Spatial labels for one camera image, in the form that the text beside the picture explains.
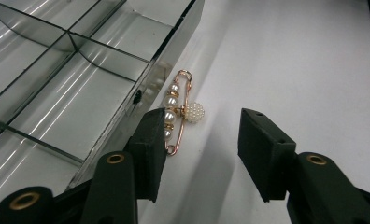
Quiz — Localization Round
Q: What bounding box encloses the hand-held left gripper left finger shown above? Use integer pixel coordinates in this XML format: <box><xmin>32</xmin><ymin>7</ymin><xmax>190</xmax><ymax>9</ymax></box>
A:
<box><xmin>122</xmin><ymin>107</ymin><xmax>168</xmax><ymax>203</ymax></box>

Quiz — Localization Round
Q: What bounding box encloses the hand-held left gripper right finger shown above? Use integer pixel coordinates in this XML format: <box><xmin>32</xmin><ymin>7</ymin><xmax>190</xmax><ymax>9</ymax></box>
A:
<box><xmin>237</xmin><ymin>107</ymin><xmax>297</xmax><ymax>203</ymax></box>

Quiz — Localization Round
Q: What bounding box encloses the gold pearl brooch pin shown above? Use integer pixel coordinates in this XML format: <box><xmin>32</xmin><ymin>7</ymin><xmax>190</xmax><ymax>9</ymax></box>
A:
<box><xmin>162</xmin><ymin>68</ymin><xmax>206</xmax><ymax>157</ymax></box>

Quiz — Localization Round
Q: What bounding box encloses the transparent grey compartment box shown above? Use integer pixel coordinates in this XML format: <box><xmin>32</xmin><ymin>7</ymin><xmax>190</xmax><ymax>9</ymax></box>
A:
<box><xmin>0</xmin><ymin>0</ymin><xmax>206</xmax><ymax>216</ymax></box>

